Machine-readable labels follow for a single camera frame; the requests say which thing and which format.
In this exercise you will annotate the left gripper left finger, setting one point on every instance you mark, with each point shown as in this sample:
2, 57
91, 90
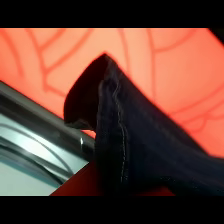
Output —
83, 183

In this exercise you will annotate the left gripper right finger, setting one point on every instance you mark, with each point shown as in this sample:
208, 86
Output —
156, 192

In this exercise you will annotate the dark blue jeans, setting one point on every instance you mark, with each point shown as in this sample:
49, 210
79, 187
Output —
143, 140

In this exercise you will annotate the silver frame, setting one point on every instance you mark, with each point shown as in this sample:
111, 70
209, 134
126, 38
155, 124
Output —
33, 110

